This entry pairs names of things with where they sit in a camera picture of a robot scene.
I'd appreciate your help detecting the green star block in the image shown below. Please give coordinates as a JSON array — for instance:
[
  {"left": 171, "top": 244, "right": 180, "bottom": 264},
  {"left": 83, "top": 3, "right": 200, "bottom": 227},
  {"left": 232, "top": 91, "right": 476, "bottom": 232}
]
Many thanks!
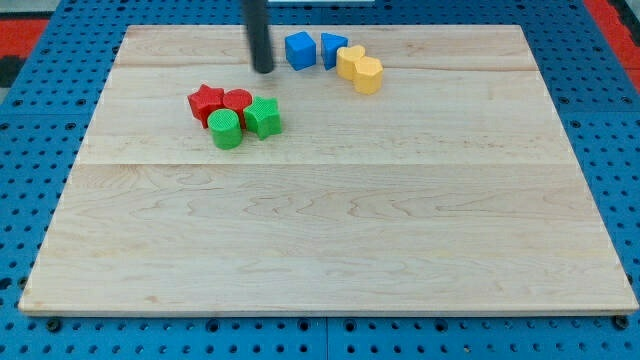
[{"left": 243, "top": 96, "right": 282, "bottom": 140}]

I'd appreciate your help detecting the green cylinder block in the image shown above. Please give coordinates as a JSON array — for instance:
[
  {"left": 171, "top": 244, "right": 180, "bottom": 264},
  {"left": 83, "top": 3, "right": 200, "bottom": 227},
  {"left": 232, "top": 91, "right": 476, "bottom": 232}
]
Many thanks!
[{"left": 207, "top": 109, "right": 243, "bottom": 150}]

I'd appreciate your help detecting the red cylinder block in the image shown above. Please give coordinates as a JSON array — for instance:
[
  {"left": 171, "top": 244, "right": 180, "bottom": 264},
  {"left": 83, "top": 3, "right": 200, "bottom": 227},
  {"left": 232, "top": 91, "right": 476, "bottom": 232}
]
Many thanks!
[{"left": 222, "top": 89, "right": 253, "bottom": 129}]

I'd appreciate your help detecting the yellow hexagon block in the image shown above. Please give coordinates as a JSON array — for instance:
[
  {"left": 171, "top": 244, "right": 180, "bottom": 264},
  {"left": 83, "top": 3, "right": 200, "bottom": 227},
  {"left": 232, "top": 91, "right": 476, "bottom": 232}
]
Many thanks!
[{"left": 353, "top": 56, "right": 384, "bottom": 95}]

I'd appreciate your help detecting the yellow heart block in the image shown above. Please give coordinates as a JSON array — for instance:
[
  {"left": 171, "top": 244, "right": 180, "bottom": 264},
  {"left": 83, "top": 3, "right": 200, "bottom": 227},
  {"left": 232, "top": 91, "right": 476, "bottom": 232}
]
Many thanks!
[{"left": 336, "top": 45, "right": 366, "bottom": 81}]

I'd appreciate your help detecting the light wooden board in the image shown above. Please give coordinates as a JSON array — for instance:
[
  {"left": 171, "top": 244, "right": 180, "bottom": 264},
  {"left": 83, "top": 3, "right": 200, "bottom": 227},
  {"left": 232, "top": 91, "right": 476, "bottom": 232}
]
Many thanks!
[{"left": 19, "top": 25, "right": 638, "bottom": 317}]

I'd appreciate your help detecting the blue cube block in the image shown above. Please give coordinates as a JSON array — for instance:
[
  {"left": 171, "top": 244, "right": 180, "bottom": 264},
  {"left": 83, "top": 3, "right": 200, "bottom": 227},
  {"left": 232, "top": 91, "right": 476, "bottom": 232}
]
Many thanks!
[{"left": 285, "top": 31, "right": 316, "bottom": 71}]

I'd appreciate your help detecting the blue triangle block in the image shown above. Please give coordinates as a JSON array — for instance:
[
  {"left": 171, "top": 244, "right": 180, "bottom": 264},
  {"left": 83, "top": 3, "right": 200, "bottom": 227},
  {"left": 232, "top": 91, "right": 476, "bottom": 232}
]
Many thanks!
[{"left": 321, "top": 32, "right": 348, "bottom": 70}]

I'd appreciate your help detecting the red star block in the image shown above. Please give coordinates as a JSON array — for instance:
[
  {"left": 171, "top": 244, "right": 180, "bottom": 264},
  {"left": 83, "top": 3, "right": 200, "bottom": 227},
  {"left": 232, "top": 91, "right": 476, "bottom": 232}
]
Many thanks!
[{"left": 187, "top": 84, "right": 225, "bottom": 129}]

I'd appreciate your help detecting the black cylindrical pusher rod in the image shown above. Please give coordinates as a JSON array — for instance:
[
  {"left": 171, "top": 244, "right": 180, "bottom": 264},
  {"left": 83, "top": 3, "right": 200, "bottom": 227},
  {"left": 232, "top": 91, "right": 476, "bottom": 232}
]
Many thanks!
[{"left": 241, "top": 0, "right": 274, "bottom": 74}]

